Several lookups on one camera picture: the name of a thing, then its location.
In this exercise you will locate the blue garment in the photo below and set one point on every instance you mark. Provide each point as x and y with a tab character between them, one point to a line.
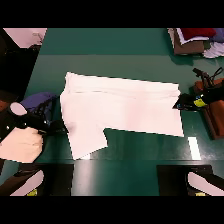
219	36

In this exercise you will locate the orange-brown garment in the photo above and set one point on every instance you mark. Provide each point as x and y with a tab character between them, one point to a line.
216	116

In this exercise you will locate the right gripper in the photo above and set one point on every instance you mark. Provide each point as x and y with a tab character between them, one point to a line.
188	101

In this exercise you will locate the pale garment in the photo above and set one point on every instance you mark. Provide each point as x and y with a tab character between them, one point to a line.
26	36

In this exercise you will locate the white shirt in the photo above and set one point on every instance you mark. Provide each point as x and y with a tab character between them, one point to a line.
116	103

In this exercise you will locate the white garment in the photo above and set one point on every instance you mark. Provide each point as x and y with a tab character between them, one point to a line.
216	50

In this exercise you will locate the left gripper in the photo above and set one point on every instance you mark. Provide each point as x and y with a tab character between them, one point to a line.
56	127

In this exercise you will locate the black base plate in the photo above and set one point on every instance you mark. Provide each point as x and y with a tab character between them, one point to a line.
170	180
61	180

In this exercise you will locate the cream garment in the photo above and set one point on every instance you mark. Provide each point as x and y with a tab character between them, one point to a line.
20	146

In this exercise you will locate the purple garment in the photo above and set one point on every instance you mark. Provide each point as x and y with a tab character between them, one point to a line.
35	101

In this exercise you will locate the red garment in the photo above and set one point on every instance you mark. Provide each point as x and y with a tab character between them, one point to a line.
198	32

